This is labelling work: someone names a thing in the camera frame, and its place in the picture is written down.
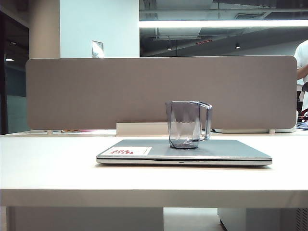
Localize transparent grey handled water cup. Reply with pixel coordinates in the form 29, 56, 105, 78
165, 100, 213, 149

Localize white red laptop sticker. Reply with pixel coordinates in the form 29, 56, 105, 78
107, 146, 153, 156

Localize silver closed laptop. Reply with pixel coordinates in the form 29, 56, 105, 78
96, 139, 273, 166

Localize beige fabric desk partition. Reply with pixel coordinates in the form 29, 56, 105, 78
25, 55, 298, 130

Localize long ceiling light strip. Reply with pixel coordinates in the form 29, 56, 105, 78
139, 20, 308, 28

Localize white desk support panel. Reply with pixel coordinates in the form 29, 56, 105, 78
7, 206, 165, 231

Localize person in white shirt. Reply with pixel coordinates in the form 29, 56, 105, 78
294, 42, 308, 80

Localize framed wall notice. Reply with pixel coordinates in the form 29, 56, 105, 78
91, 40, 104, 58

